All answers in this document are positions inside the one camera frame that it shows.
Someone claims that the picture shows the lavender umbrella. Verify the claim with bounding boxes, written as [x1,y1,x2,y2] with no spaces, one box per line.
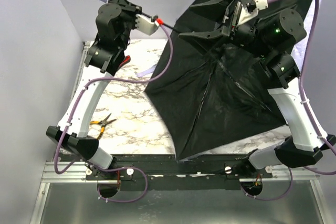
[94,0,326,162]

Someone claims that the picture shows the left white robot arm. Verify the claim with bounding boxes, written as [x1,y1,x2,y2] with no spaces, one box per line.
[46,0,142,169]

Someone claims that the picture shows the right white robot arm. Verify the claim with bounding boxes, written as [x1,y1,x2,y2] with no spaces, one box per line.
[180,0,335,172]

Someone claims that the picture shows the red black utility knife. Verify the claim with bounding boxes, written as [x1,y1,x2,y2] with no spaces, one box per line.
[119,55,131,68]

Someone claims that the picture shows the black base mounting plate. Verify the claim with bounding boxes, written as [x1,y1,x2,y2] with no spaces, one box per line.
[86,154,272,191]

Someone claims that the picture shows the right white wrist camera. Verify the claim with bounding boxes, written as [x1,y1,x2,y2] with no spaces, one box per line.
[237,0,268,26]

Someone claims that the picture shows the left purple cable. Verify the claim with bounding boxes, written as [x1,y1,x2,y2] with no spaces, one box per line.
[54,23,174,204]

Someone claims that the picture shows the purple cable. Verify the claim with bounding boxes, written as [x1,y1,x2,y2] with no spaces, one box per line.
[54,23,174,204]
[253,0,336,201]

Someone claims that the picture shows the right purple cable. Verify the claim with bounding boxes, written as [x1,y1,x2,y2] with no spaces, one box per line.
[253,0,336,201]

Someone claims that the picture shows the yellow handled pliers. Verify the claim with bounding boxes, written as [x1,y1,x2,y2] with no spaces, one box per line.
[90,113,116,140]

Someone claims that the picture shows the aluminium extrusion frame rail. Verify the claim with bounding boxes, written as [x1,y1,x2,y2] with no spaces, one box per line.
[41,162,87,183]

